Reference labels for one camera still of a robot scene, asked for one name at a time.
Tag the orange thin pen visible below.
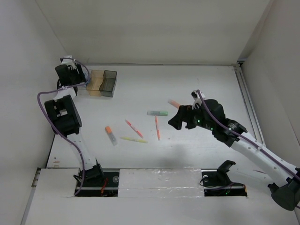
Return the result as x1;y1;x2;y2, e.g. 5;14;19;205
154;116;160;141

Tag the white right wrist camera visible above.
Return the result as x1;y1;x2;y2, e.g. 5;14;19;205
191;90;206;110

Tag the orange-capped grey highlighter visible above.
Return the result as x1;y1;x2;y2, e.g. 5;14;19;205
105;126;117;146

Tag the aluminium side rail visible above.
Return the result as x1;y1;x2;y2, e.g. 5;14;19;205
232;61;265;146

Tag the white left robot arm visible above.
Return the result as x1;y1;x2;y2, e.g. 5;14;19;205
44;55;107;187

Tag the yellow thin pen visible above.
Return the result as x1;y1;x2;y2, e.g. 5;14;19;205
120;136;148;143

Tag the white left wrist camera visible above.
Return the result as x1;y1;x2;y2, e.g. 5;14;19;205
60;55;77;70

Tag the pink yellow-capped highlighter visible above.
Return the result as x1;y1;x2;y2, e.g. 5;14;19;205
168;99;180;109

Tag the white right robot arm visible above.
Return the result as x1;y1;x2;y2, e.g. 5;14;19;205
168;99;300;211

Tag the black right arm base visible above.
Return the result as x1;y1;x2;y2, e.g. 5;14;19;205
199;160;248;197

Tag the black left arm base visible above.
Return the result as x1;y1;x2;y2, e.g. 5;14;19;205
73;162;120;197

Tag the pink thin pen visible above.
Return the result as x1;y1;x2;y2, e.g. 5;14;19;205
125;120;143;139

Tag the clear plastic bin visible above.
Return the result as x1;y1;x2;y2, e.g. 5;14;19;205
77;86;89;96

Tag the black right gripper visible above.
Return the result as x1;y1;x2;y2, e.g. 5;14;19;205
167;103;215;131

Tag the grey translucent bin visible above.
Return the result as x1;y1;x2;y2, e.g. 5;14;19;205
99;70;117;98

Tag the green-capped highlighter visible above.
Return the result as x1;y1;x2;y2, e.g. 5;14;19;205
147;111;168;116

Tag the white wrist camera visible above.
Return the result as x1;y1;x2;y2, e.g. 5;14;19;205
191;90;206;110
60;55;77;70

